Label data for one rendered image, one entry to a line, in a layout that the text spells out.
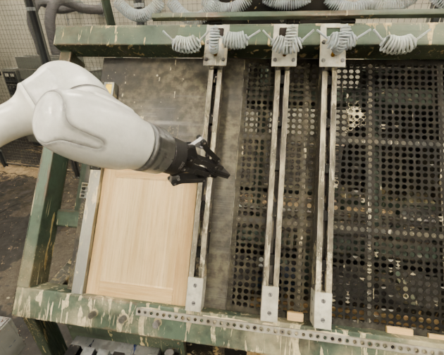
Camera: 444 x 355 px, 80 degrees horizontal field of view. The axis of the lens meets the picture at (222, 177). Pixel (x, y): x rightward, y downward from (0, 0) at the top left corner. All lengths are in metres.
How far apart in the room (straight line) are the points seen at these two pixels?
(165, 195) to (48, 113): 0.83
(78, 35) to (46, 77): 1.01
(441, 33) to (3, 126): 1.43
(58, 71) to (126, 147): 0.20
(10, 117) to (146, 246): 0.80
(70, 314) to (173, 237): 0.52
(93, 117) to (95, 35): 1.12
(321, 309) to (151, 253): 0.70
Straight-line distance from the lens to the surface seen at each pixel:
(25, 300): 1.49
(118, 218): 1.26
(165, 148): 0.48
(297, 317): 1.18
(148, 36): 1.38
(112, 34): 1.46
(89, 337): 1.41
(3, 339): 1.37
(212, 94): 1.22
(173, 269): 1.18
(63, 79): 0.53
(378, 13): 1.19
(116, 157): 0.42
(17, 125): 0.56
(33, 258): 1.45
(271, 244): 1.10
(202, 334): 1.18
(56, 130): 0.40
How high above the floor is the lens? 1.84
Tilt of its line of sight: 27 degrees down
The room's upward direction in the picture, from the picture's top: straight up
